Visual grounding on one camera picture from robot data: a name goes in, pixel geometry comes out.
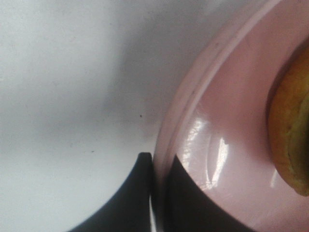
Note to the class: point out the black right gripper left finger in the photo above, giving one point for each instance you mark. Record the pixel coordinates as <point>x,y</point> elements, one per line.
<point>128,210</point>

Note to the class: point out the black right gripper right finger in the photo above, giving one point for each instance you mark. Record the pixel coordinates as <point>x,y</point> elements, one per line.
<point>188,209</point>

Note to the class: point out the pink round plate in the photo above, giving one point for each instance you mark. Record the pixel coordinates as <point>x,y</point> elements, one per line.
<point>217,122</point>

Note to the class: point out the burger with green lettuce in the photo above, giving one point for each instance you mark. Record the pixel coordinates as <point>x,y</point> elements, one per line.
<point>288,125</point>

